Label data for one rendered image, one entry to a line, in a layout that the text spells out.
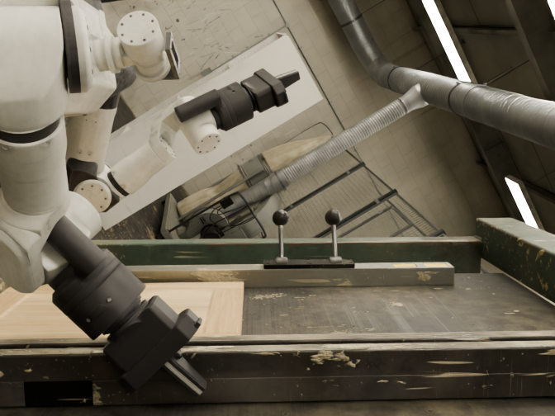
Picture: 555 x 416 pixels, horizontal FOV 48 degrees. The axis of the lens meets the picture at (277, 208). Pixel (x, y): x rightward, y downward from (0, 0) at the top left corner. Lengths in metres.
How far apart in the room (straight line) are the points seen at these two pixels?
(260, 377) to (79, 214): 0.31
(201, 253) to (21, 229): 0.94
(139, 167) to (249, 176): 5.68
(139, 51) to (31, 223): 0.42
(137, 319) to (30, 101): 0.30
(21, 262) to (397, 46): 9.19
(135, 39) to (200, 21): 8.25
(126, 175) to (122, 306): 0.64
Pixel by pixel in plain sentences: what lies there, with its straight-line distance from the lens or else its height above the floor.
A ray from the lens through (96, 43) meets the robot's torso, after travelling 1.07.
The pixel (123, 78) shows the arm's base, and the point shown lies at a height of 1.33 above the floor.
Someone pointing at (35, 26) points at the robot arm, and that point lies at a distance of 0.58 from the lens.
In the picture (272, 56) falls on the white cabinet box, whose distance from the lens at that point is 4.90.
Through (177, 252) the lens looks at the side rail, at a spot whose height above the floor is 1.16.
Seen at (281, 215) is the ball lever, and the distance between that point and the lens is 1.38.
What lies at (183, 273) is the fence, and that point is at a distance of 1.36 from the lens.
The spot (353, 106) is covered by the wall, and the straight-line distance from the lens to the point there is 9.64.
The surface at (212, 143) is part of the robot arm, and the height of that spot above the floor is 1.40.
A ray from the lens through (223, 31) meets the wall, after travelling 9.27.
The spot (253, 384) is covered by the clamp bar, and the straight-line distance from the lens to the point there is 0.83.
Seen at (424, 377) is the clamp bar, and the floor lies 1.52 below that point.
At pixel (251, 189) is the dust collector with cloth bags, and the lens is 6.88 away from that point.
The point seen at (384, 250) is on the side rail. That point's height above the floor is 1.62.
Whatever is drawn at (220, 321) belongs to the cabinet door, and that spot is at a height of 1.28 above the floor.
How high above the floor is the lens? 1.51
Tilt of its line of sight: 3 degrees down
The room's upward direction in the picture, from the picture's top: 59 degrees clockwise
